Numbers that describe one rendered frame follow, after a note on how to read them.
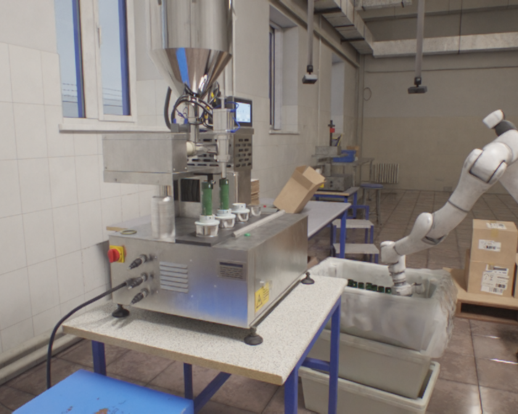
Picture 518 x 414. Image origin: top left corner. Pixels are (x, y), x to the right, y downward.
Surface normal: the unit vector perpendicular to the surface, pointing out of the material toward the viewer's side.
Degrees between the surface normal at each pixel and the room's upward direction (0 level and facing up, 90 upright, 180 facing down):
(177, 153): 90
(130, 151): 90
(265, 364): 0
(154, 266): 90
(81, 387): 0
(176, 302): 90
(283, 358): 0
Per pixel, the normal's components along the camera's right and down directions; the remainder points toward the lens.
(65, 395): 0.00, -0.99
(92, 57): 0.92, 0.07
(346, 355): -0.52, 0.25
